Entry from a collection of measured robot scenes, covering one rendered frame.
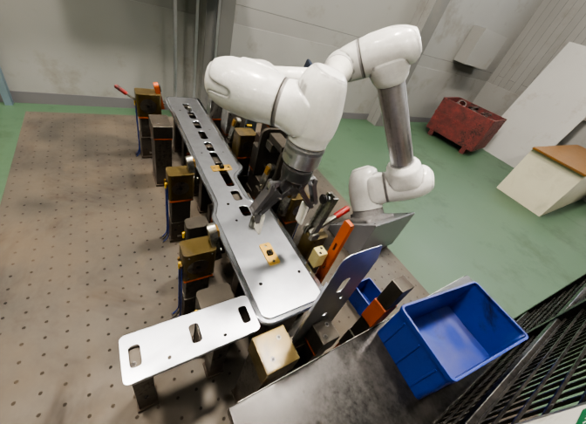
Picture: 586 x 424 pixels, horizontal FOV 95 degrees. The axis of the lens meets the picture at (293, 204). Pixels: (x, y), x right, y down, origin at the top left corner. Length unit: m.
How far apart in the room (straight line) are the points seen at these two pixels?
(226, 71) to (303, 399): 0.67
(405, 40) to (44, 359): 1.42
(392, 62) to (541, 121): 6.41
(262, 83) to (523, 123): 7.02
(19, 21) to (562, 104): 7.96
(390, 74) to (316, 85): 0.57
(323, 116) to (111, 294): 0.92
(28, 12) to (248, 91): 3.27
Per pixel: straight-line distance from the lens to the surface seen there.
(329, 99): 0.54
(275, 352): 0.65
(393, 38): 1.07
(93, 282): 1.19
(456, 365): 0.91
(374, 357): 0.78
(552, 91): 7.51
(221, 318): 0.73
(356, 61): 1.06
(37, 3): 3.70
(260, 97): 0.56
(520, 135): 7.34
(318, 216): 0.85
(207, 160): 1.20
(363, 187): 1.36
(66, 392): 1.04
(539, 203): 5.48
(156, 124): 1.37
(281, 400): 0.66
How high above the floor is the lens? 1.65
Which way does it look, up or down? 38 degrees down
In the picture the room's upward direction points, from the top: 20 degrees clockwise
